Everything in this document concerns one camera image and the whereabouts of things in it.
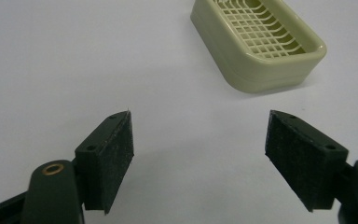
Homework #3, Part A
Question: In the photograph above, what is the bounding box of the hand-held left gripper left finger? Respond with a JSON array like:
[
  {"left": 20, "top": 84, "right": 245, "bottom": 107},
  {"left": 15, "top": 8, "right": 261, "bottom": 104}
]
[{"left": 74, "top": 109, "right": 135, "bottom": 216}]

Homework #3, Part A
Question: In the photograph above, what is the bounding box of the pale green soap dish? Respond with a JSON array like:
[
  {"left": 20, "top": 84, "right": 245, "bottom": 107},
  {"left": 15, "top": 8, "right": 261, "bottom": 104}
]
[{"left": 189, "top": 0, "right": 328, "bottom": 94}]

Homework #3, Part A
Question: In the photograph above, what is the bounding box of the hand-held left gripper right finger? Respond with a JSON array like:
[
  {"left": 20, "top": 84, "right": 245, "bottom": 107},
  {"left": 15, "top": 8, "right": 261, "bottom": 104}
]
[{"left": 264, "top": 109, "right": 350, "bottom": 213}]

